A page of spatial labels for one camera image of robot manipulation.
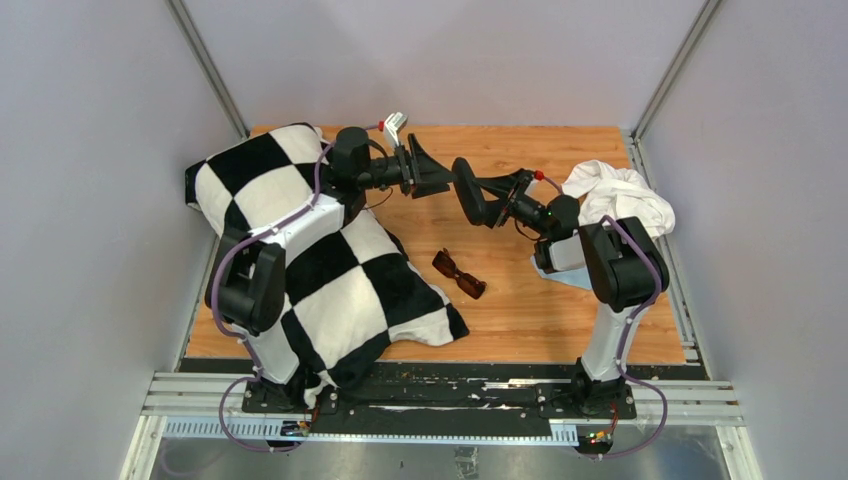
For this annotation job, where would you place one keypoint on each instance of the tortoiseshell brown sunglasses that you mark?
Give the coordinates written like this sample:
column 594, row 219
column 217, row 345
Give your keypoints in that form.
column 469, row 284

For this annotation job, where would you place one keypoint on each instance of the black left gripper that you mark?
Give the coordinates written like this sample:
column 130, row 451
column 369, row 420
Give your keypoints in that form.
column 415, row 167

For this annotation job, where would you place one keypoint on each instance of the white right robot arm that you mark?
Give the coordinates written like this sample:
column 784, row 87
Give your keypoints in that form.
column 625, row 270

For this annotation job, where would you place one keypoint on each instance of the black white checkered pillow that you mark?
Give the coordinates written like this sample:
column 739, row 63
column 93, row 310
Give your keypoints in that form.
column 348, row 296

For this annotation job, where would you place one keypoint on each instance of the crumpled white cloth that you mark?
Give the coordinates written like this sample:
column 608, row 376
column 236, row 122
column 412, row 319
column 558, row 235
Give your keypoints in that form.
column 618, row 193

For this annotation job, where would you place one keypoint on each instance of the aluminium frame rail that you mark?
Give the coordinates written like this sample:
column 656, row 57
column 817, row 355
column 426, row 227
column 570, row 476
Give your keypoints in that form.
column 209, row 418

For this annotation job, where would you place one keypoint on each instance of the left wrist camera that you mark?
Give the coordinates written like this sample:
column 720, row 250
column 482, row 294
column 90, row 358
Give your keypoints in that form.
column 391, row 128

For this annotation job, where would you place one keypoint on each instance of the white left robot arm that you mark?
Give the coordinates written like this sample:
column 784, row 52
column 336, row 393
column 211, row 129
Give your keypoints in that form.
column 248, row 278

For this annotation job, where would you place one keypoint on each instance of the light blue cleaning cloth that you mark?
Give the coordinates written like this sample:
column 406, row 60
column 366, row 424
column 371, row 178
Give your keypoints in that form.
column 578, row 278

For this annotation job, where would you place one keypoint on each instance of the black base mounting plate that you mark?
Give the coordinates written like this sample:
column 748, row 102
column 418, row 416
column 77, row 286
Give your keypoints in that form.
column 446, row 400

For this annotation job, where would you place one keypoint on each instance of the black glasses case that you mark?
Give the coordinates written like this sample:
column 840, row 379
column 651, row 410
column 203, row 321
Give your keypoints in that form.
column 468, row 192

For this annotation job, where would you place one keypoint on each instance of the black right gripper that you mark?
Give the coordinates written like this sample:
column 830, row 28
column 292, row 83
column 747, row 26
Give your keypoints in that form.
column 502, row 188

